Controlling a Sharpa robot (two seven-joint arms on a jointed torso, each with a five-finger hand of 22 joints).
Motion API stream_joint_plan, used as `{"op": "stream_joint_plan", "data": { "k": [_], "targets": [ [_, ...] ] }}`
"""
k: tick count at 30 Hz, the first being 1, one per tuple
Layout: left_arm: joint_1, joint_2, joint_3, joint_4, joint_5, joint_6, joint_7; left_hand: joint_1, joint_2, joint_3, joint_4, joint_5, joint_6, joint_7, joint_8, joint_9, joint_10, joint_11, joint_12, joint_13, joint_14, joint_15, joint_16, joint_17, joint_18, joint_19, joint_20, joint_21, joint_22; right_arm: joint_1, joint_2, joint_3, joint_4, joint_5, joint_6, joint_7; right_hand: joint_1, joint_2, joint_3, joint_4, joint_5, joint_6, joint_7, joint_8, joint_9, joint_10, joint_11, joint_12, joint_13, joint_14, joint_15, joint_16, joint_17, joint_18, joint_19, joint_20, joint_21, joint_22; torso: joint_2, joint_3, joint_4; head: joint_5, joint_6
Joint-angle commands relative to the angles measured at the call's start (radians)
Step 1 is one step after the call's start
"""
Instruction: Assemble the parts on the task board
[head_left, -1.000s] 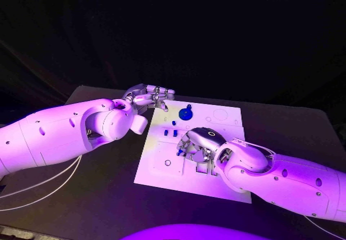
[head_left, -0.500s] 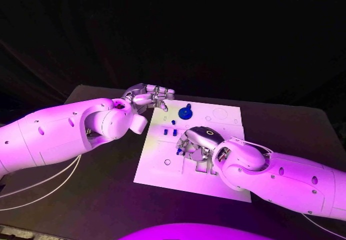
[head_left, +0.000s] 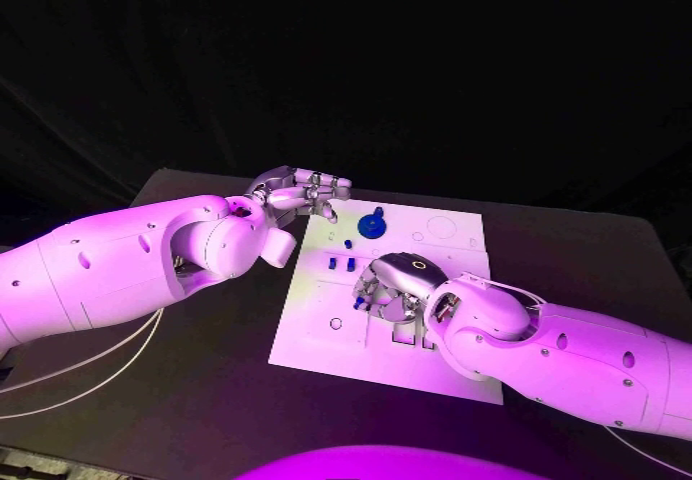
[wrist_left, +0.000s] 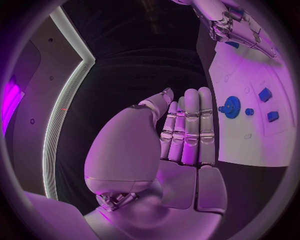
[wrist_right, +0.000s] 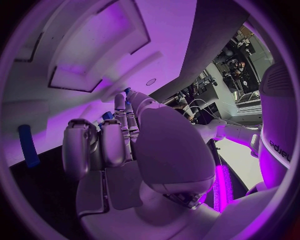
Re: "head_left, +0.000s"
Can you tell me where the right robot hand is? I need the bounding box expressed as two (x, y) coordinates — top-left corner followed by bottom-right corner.
(351, 252), (449, 323)

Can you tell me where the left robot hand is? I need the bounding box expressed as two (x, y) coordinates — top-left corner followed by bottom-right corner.
(243, 165), (353, 225)

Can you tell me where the white task board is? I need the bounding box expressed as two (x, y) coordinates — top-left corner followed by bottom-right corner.
(268, 197), (504, 405)

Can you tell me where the blue gear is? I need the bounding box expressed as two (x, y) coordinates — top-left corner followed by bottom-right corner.
(356, 206), (389, 240)

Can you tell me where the white cable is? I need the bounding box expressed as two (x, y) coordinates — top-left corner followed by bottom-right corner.
(462, 273), (547, 309)
(0, 310), (165, 420)
(0, 307), (165, 396)
(602, 425), (692, 477)

